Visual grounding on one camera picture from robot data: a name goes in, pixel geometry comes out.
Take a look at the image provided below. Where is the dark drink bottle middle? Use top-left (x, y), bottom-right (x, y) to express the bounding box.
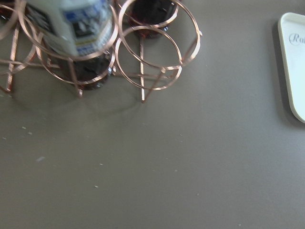
top-left (129, 0), bottom-right (178, 27)

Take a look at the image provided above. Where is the dark drink bottle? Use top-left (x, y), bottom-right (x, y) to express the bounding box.
top-left (129, 0), bottom-right (178, 27)
top-left (26, 0), bottom-right (113, 90)

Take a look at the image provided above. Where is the dark drink bottle front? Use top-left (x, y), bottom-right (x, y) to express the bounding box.
top-left (26, 0), bottom-right (113, 90)

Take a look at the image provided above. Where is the cream rectangular tray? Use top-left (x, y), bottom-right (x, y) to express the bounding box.
top-left (278, 12), bottom-right (305, 123)

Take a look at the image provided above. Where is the copper wire bottle rack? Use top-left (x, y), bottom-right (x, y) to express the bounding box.
top-left (0, 0), bottom-right (202, 102)

